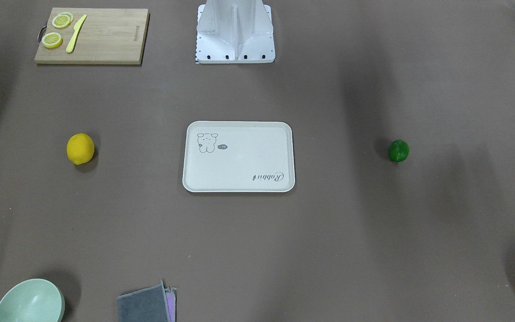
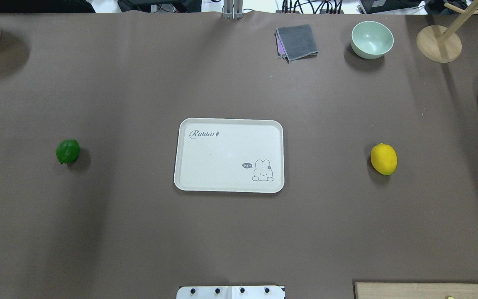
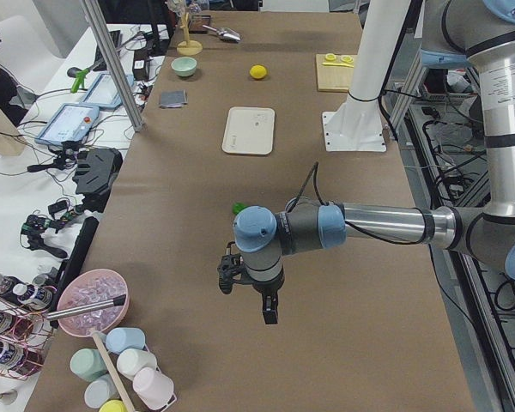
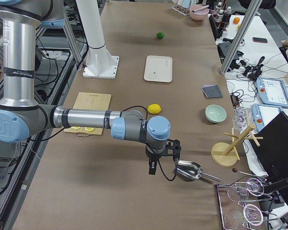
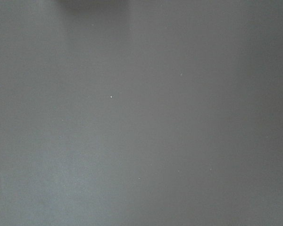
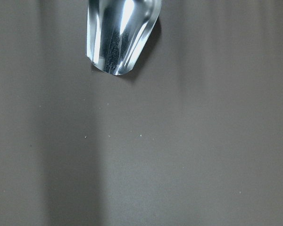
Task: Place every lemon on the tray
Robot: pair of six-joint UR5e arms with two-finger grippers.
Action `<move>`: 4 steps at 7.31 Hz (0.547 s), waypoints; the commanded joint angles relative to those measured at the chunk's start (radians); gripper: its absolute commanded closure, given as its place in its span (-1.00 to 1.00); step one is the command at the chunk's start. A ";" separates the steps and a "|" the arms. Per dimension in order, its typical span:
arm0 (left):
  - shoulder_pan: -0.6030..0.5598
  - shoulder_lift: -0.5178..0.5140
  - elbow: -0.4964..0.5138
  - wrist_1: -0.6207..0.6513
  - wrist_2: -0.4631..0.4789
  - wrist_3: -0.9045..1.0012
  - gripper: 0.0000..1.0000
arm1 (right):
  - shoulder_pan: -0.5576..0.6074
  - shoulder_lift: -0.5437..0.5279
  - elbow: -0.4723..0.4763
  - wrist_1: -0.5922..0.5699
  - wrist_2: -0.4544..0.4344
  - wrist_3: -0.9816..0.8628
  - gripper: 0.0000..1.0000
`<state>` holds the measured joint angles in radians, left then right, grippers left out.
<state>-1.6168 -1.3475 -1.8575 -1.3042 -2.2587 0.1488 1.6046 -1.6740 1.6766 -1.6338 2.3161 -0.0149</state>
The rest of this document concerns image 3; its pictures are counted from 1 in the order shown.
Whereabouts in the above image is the grey folded cloth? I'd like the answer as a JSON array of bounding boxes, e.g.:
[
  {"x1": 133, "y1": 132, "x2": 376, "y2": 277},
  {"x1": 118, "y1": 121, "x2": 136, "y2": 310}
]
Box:
[{"x1": 159, "y1": 90, "x2": 187, "y2": 108}]

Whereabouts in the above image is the white plastic cup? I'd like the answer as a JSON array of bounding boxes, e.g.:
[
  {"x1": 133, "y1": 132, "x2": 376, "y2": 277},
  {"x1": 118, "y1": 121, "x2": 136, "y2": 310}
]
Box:
[{"x1": 117, "y1": 348, "x2": 158, "y2": 380}]

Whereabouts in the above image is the green ceramic bowl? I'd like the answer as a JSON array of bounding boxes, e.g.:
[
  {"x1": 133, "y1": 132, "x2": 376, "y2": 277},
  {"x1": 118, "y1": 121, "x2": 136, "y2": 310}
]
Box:
[{"x1": 171, "y1": 57, "x2": 197, "y2": 78}]

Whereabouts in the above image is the black equipment stand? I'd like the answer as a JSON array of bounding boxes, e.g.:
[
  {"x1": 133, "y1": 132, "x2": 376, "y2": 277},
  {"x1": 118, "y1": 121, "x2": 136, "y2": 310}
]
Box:
[{"x1": 72, "y1": 148, "x2": 123, "y2": 214}]

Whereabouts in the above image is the white rabbit tray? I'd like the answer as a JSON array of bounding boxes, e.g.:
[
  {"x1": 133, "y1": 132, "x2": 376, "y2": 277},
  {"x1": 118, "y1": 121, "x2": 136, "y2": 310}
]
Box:
[{"x1": 221, "y1": 106, "x2": 276, "y2": 155}]

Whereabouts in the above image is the yellow lemon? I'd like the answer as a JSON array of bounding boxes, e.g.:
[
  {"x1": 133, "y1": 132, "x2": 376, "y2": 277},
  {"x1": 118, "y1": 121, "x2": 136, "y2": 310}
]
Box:
[{"x1": 249, "y1": 64, "x2": 268, "y2": 80}]

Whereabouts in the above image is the green lime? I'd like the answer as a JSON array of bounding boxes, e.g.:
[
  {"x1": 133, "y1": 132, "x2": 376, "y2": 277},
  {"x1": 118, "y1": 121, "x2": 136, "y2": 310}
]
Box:
[{"x1": 232, "y1": 202, "x2": 247, "y2": 215}]

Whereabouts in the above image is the blue plastic cup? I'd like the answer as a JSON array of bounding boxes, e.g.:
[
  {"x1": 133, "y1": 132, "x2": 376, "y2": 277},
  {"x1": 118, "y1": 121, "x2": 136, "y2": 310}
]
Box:
[{"x1": 106, "y1": 327, "x2": 146, "y2": 354}]

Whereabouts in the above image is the metal tongs handle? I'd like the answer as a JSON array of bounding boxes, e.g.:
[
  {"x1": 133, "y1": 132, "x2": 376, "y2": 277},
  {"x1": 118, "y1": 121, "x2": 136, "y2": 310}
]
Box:
[{"x1": 45, "y1": 294, "x2": 127, "y2": 321}]

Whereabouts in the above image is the copper wire bottle rack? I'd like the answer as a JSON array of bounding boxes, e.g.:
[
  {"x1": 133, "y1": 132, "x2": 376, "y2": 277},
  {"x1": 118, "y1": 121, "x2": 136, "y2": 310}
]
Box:
[{"x1": 0, "y1": 298, "x2": 53, "y2": 380}]

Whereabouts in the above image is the grey plastic cup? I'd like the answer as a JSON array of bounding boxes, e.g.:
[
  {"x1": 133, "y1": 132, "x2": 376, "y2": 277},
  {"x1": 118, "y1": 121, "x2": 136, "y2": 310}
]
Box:
[{"x1": 84, "y1": 374, "x2": 119, "y2": 409}]

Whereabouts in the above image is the green plastic cup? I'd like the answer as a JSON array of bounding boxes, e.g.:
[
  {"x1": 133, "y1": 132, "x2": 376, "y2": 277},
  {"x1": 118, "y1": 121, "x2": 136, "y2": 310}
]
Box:
[{"x1": 70, "y1": 348, "x2": 108, "y2": 382}]

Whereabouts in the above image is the teach pendant tablet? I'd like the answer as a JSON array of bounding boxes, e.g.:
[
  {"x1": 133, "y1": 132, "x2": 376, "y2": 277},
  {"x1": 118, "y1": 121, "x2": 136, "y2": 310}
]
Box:
[
  {"x1": 81, "y1": 72, "x2": 122, "y2": 111},
  {"x1": 34, "y1": 104, "x2": 100, "y2": 147}
]

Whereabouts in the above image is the yellow plastic cup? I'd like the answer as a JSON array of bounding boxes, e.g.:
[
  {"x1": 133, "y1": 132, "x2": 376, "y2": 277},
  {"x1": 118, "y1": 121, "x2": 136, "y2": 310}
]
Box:
[{"x1": 99, "y1": 399, "x2": 127, "y2": 412}]

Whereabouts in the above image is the metal scoop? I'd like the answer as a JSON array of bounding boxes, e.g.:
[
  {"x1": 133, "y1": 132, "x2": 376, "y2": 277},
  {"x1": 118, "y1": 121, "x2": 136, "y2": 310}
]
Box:
[{"x1": 203, "y1": 25, "x2": 241, "y2": 43}]

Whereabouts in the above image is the yellow plastic knife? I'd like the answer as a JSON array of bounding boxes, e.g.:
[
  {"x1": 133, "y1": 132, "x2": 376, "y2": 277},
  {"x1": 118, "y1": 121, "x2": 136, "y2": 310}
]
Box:
[{"x1": 321, "y1": 62, "x2": 354, "y2": 68}]

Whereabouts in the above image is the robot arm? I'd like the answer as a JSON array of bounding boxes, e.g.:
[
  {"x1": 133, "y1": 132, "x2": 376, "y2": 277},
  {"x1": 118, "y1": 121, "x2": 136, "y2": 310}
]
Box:
[{"x1": 217, "y1": 1, "x2": 515, "y2": 324}]

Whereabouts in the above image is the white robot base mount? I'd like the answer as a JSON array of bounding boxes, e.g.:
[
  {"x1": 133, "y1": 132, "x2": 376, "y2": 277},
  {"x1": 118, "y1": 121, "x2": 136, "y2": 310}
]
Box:
[{"x1": 323, "y1": 0, "x2": 412, "y2": 153}]

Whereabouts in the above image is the pink bowl with ice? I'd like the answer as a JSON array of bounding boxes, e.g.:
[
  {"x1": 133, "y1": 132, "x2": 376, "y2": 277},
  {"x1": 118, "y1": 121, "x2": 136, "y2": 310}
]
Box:
[{"x1": 57, "y1": 269, "x2": 130, "y2": 337}]

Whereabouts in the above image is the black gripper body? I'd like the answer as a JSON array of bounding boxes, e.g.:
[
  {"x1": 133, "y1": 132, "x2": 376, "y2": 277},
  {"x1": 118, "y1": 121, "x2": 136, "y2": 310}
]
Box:
[{"x1": 253, "y1": 274, "x2": 284, "y2": 309}]

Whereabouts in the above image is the wooden stick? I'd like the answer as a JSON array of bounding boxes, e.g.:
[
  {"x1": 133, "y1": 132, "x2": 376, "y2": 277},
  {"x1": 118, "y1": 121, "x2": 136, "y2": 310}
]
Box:
[{"x1": 90, "y1": 330, "x2": 136, "y2": 412}]

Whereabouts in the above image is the wooden mug tree stand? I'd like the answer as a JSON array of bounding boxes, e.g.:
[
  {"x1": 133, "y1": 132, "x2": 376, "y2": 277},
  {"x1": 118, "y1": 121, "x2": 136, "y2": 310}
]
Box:
[{"x1": 177, "y1": 12, "x2": 203, "y2": 56}]

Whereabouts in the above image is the wooden cutting board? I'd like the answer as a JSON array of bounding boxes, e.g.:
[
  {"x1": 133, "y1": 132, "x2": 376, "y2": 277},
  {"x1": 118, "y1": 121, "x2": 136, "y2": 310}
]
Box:
[{"x1": 315, "y1": 53, "x2": 357, "y2": 93}]

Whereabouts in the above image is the pink plastic cup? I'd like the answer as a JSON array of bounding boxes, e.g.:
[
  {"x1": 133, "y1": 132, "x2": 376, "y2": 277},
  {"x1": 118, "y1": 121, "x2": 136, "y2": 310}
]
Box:
[{"x1": 132, "y1": 367, "x2": 177, "y2": 410}]

